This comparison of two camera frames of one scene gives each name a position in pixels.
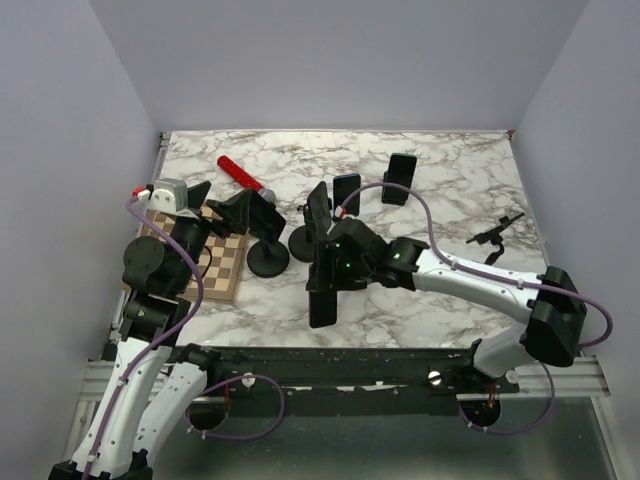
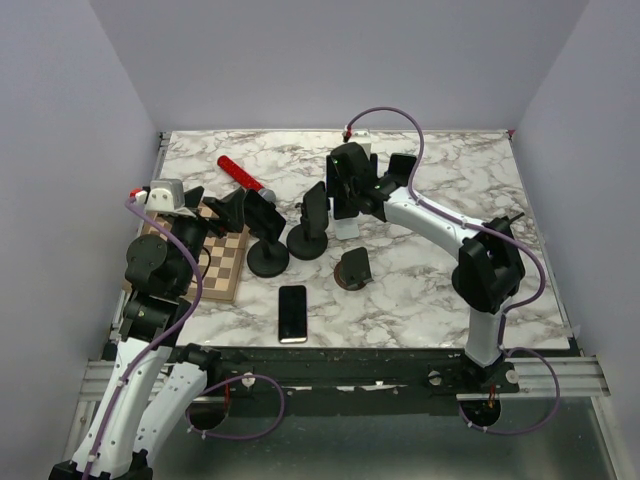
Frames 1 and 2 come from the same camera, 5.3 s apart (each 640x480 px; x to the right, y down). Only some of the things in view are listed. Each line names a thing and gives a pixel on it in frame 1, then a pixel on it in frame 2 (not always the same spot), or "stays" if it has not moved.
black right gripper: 336,280 to 373,161
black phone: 264,220 stays
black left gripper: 234,211 stays
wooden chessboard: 219,263 stays
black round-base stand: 302,242 stays
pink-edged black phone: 323,308 to 292,314
